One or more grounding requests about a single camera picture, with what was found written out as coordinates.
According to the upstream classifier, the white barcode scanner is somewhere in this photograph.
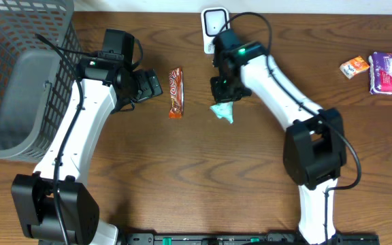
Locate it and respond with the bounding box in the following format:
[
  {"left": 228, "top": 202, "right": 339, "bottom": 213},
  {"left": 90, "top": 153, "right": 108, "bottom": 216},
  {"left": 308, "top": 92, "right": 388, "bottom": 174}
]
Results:
[{"left": 201, "top": 7, "right": 229, "bottom": 54}]

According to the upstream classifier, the orange brown chocolate bar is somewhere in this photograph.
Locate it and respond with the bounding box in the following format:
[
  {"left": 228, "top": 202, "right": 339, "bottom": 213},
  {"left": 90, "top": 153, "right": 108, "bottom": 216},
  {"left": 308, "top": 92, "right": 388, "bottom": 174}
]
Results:
[{"left": 169, "top": 67, "right": 184, "bottom": 119}]

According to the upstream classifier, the small orange snack packet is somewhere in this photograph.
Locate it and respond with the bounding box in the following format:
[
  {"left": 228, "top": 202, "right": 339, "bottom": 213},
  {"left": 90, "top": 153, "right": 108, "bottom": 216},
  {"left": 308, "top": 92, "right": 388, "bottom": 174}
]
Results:
[{"left": 340, "top": 56, "right": 370, "bottom": 79}]

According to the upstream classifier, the dark grey plastic basket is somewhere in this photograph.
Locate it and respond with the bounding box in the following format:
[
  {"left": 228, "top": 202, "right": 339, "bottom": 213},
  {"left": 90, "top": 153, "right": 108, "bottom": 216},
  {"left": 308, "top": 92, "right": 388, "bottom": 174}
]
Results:
[{"left": 0, "top": 0, "right": 82, "bottom": 163}]

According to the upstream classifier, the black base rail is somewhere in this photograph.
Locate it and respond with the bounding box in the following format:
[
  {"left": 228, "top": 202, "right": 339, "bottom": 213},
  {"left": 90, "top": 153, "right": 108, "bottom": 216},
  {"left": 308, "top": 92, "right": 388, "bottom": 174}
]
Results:
[{"left": 117, "top": 232, "right": 380, "bottom": 245}]

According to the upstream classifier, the red purple snack packet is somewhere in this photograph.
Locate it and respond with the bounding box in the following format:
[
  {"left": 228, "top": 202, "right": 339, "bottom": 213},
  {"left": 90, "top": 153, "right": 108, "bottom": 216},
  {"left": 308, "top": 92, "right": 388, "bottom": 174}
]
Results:
[{"left": 368, "top": 52, "right": 392, "bottom": 95}]

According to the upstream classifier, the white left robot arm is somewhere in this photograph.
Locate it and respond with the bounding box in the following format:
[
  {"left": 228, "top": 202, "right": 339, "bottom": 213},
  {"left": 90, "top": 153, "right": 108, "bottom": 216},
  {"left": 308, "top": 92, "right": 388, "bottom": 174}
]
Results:
[{"left": 11, "top": 57, "right": 163, "bottom": 244}]

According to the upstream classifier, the teal wrapper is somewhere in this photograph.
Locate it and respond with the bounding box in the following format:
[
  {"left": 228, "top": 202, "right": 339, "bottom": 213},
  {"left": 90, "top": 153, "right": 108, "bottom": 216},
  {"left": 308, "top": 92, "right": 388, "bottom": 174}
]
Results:
[{"left": 210, "top": 101, "right": 233, "bottom": 124}]

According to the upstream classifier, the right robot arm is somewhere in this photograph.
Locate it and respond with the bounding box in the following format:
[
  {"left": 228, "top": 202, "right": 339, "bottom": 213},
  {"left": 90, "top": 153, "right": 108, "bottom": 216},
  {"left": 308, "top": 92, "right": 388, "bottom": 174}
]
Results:
[{"left": 211, "top": 42, "right": 346, "bottom": 244}]

